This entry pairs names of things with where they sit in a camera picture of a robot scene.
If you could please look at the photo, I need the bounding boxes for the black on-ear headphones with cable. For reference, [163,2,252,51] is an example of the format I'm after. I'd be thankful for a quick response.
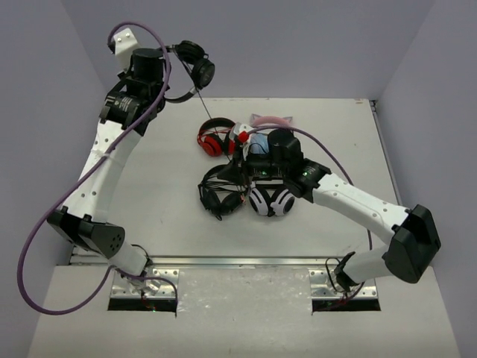
[163,40,249,198]

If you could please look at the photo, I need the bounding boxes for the pink blue cat-ear headphones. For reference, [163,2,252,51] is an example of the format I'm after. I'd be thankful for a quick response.
[249,113,293,154]

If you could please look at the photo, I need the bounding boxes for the purple cable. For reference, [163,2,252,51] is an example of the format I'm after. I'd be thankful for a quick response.
[245,125,375,251]
[16,22,172,314]

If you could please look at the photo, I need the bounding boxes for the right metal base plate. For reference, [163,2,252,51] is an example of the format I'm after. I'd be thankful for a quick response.
[309,266,378,301]

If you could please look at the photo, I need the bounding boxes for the metal base plate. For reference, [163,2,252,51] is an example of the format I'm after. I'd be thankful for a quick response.
[110,266,180,299]
[309,266,378,301]

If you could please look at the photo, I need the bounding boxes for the black over-ear headphones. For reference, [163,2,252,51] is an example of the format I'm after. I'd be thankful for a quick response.
[198,164,247,221]

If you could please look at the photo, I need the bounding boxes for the white and black headphones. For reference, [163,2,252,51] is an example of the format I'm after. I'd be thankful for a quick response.
[248,181,295,217]

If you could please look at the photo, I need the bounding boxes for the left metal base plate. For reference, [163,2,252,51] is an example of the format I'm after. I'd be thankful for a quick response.
[110,266,180,299]

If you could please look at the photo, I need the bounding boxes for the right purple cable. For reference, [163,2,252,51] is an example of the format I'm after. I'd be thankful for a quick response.
[245,125,375,251]

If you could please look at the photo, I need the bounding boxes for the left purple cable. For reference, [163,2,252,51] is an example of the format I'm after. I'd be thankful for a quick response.
[16,22,172,314]

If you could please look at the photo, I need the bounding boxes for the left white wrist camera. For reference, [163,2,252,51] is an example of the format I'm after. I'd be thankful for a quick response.
[113,28,139,72]

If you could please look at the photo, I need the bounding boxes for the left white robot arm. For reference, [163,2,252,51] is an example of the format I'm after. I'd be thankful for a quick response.
[47,48,170,277]

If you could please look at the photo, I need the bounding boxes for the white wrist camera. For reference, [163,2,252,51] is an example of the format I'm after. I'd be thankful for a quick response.
[113,28,139,72]
[228,122,253,160]

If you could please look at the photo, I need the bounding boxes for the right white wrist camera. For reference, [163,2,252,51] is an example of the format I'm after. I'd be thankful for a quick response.
[228,122,253,160]

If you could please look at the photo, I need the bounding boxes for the red and black headphones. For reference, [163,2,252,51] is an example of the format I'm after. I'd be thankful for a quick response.
[197,117,236,157]

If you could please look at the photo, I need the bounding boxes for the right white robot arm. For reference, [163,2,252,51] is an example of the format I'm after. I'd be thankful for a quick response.
[219,123,441,292]

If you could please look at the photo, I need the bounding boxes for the aluminium rail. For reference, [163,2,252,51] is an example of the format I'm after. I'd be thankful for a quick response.
[150,256,327,267]

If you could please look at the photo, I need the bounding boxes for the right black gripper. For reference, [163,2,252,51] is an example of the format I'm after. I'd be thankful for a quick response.
[218,142,288,189]

